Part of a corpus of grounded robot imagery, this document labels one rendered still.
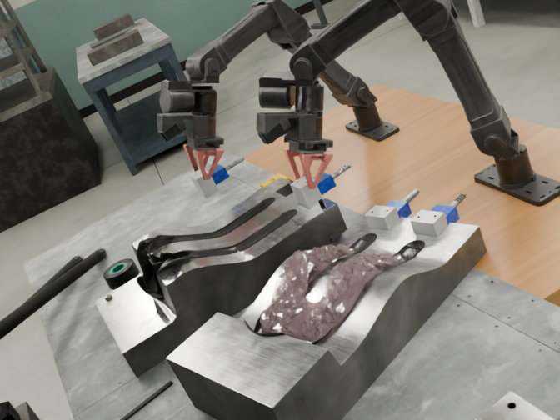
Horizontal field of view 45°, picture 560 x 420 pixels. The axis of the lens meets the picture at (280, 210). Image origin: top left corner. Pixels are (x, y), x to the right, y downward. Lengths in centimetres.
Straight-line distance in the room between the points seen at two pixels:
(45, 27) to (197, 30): 161
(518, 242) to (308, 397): 49
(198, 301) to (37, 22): 665
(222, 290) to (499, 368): 55
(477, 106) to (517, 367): 52
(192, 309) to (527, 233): 62
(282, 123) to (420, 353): 53
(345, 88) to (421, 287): 82
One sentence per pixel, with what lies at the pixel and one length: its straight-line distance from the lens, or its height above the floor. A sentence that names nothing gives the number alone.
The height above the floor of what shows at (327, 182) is 92.
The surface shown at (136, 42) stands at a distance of 520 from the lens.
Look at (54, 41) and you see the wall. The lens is 780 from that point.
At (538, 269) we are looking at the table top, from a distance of 117.
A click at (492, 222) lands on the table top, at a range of 131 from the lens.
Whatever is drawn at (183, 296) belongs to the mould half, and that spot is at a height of 89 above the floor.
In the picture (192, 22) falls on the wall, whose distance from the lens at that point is 787.
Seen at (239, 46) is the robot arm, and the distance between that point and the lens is 161.
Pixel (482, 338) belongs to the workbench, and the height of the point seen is 80.
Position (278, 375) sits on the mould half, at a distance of 95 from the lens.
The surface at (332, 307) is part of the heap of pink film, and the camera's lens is 106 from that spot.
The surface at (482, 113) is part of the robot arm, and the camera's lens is 131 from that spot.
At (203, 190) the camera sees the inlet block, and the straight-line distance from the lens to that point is 159.
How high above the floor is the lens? 148
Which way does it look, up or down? 25 degrees down
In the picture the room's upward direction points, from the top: 24 degrees counter-clockwise
